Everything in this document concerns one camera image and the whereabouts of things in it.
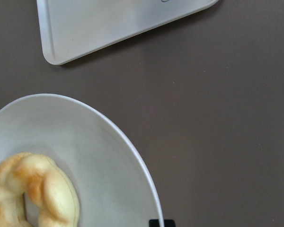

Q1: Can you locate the white round plate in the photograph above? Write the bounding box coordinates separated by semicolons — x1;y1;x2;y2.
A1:
0;94;164;227

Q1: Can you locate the twisted ring donut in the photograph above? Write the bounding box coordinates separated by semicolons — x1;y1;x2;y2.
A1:
0;152;80;227

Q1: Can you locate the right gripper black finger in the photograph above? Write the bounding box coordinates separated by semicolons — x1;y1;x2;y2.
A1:
149;219;175;227

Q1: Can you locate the white rabbit tray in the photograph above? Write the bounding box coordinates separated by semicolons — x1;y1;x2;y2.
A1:
36;0;216;65

